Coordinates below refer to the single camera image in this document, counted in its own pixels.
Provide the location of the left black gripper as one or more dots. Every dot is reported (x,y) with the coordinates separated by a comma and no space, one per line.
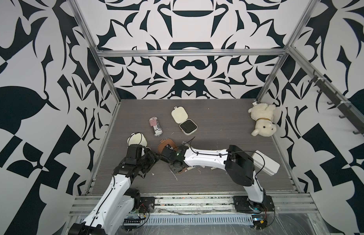
(152,157)

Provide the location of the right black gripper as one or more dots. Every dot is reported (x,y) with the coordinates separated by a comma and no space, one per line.
(173,170)

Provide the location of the brown nail kit case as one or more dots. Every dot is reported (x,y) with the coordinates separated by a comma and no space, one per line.
(165,142)

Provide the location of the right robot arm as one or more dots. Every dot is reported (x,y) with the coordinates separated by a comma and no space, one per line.
(236,162)

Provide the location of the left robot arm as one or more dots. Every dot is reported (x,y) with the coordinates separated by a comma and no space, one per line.
(120,202)

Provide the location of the cream nail kit case left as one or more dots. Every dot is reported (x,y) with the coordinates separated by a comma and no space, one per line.
(137,139)

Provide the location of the cream nail kit case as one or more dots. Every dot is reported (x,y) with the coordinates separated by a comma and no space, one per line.
(186,125)
(137,139)

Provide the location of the cream nail kit case centre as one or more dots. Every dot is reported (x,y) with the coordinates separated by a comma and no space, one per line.
(186,125)

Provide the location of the crushed flag print can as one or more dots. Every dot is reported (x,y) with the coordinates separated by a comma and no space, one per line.
(154,123)

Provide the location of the white box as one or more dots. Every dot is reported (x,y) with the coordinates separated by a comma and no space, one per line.
(265,163)

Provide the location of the white teddy bear plush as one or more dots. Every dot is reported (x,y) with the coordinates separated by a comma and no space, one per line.
(263,115)

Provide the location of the right circuit board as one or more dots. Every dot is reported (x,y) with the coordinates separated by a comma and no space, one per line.
(259,221)

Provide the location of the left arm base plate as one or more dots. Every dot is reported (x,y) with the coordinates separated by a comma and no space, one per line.
(144,204)

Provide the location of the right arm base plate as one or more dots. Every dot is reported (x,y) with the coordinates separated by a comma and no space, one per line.
(244,205)

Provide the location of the wall hook rail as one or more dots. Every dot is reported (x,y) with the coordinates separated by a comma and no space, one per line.
(337,100)

